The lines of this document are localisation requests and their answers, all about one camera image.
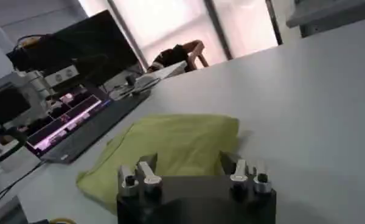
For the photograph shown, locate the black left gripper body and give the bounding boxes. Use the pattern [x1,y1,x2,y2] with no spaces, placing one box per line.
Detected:
[74,53,111,86]

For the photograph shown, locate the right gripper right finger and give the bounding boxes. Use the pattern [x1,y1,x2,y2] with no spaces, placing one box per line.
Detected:
[220,150,274,195]

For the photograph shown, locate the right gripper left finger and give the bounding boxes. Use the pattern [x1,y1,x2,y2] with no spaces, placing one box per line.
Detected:
[117,153,164,197]

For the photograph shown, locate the green shirt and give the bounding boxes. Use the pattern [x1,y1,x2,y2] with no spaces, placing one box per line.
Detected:
[75,114,240,215]

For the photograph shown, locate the black monitor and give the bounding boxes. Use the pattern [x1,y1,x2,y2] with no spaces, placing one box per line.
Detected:
[5,9,140,89]

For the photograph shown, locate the grey laptop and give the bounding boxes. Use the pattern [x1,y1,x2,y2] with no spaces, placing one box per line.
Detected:
[24,86,152,165]

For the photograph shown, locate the white side table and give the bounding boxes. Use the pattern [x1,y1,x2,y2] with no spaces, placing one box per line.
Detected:
[103,60,189,100]

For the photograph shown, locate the black jacket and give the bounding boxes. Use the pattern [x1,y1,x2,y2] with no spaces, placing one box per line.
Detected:
[146,44,192,73]

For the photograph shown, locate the wooden chair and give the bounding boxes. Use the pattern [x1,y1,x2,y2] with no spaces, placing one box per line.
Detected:
[182,39,210,71]

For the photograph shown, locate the grey metal shelf rack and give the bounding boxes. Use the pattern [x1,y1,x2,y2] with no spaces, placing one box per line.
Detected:
[285,0,365,38]

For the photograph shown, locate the black charger with cable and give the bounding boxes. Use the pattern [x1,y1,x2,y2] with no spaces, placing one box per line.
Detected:
[109,74,161,100]

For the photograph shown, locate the black laptop cables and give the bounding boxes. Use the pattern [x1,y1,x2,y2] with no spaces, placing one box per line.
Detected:
[0,161,46,209]

